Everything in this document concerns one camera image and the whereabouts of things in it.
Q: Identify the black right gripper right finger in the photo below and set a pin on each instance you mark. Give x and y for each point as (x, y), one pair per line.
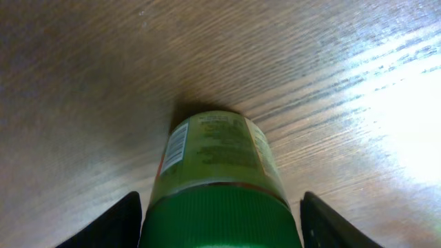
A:
(323, 227)

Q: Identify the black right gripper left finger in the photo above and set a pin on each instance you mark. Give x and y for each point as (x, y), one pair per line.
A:
(119, 226)

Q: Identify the green lidded jar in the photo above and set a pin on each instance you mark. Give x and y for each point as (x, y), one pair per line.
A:
(218, 186)

